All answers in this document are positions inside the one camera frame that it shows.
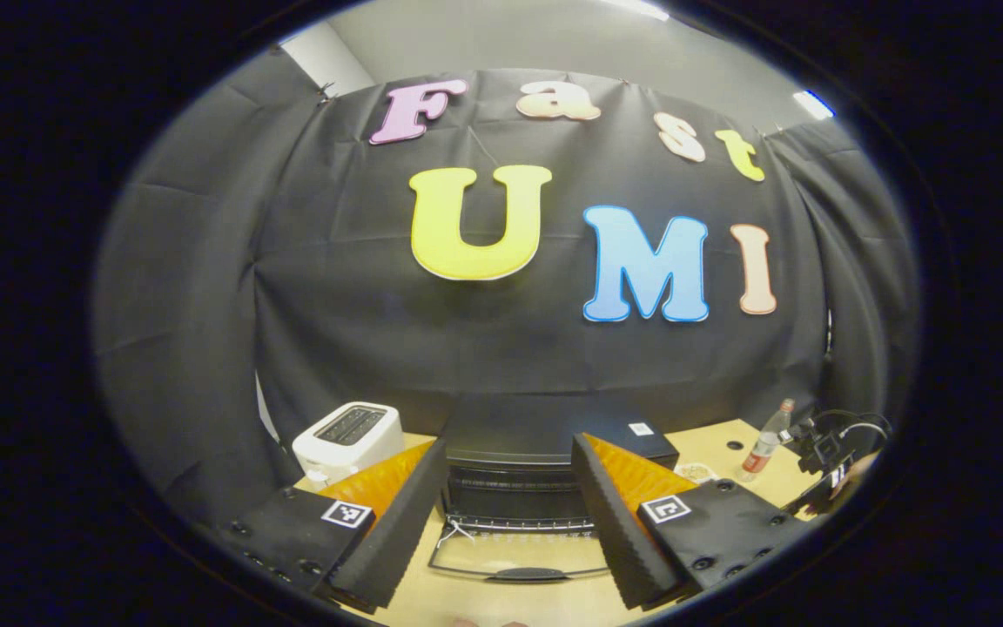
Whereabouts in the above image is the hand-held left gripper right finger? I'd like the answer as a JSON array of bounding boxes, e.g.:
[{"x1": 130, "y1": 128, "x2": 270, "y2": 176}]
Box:
[{"x1": 571, "y1": 432, "x2": 816, "y2": 612}]

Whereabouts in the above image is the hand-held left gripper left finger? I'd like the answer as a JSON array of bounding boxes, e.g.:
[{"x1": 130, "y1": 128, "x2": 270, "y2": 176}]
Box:
[{"x1": 221, "y1": 435, "x2": 450, "y2": 615}]

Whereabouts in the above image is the black electric oven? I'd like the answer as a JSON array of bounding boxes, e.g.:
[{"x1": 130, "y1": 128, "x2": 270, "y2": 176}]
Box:
[{"x1": 426, "y1": 390, "x2": 681, "y2": 583}]

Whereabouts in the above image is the clear plastic bottle red label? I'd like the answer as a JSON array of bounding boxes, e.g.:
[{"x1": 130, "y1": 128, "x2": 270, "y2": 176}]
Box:
[{"x1": 739, "y1": 398, "x2": 796, "y2": 483}]

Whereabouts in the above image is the white toaster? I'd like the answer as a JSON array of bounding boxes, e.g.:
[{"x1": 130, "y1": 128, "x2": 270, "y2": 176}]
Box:
[{"x1": 292, "y1": 401, "x2": 406, "y2": 490}]

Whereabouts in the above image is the black backdrop cloth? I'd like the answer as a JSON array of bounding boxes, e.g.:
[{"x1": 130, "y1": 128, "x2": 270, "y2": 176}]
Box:
[{"x1": 88, "y1": 44, "x2": 920, "y2": 523}]

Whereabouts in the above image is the small ceiling light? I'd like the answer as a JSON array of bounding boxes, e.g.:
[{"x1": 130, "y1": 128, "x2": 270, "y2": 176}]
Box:
[{"x1": 792, "y1": 89, "x2": 837, "y2": 121}]

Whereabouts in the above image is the large ceiling light panel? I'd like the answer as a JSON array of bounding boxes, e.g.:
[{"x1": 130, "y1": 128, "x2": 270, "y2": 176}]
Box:
[{"x1": 602, "y1": 0, "x2": 672, "y2": 22}]

